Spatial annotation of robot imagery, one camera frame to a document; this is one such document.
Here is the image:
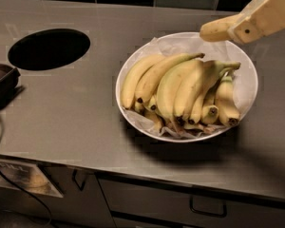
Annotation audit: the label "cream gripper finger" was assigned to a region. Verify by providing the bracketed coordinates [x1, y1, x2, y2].
[228, 0, 285, 44]

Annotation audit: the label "greenish stem yellow banana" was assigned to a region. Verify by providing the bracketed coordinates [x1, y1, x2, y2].
[173, 59, 241, 126]

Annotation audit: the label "short banana right centre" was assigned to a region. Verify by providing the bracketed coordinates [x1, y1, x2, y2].
[200, 104, 219, 124]

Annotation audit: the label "white bowl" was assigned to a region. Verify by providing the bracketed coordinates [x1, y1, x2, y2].
[115, 31, 259, 143]

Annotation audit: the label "grey cabinet drawer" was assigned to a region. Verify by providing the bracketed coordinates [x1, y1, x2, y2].
[99, 179, 285, 228]

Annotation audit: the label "dark brown container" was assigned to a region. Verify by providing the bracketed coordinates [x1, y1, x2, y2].
[0, 64, 20, 103]

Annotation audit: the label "label plate on cabinet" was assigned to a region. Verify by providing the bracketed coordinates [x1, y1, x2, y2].
[0, 160, 63, 198]

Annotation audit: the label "black drawer handle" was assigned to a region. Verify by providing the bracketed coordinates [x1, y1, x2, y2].
[189, 196, 227, 219]

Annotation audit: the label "black cabinet handle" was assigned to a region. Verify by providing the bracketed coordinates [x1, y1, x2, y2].
[71, 169, 88, 191]

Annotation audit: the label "black cable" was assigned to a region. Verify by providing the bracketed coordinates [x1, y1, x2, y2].
[0, 103, 54, 226]

